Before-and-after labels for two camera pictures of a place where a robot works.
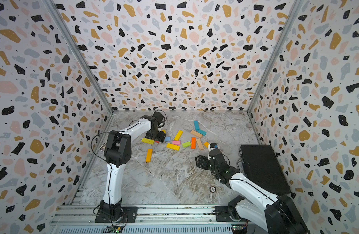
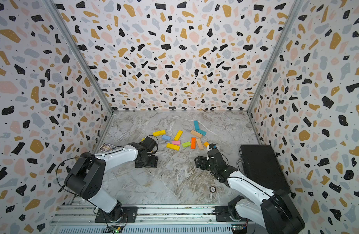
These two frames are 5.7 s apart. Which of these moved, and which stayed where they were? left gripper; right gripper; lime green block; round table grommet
Moved: left gripper
Stayed: round table grommet; right gripper; lime green block
